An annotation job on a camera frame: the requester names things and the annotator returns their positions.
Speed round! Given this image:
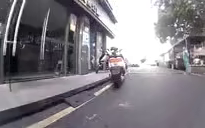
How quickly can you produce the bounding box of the parked scooter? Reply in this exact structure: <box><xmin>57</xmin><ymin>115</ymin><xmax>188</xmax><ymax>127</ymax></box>
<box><xmin>107</xmin><ymin>47</ymin><xmax>128</xmax><ymax>89</ymax></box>

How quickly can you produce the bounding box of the pale painted road line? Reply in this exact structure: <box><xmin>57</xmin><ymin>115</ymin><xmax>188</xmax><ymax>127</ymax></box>
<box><xmin>25</xmin><ymin>82</ymin><xmax>115</xmax><ymax>128</ymax></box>

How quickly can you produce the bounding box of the dark glass-fronted building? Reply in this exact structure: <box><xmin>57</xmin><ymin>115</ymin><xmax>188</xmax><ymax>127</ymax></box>
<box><xmin>0</xmin><ymin>0</ymin><xmax>118</xmax><ymax>86</ymax></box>

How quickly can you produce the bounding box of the grey asphalt road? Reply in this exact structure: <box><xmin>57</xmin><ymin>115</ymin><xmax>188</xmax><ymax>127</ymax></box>
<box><xmin>0</xmin><ymin>65</ymin><xmax>205</xmax><ymax>128</ymax></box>

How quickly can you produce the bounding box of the dark kerb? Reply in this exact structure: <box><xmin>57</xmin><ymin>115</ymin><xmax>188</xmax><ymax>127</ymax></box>
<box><xmin>0</xmin><ymin>77</ymin><xmax>112</xmax><ymax>127</ymax></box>

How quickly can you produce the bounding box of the grey raised pavement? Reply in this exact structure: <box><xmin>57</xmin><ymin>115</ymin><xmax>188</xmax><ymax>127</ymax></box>
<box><xmin>0</xmin><ymin>71</ymin><xmax>111</xmax><ymax>114</ymax></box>

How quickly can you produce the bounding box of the low building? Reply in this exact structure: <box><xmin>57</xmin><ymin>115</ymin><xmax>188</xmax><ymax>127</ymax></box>
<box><xmin>159</xmin><ymin>35</ymin><xmax>205</xmax><ymax>71</ymax></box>

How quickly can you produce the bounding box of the large tree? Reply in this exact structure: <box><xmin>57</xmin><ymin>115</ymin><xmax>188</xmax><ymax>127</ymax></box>
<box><xmin>153</xmin><ymin>0</ymin><xmax>205</xmax><ymax>45</ymax></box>

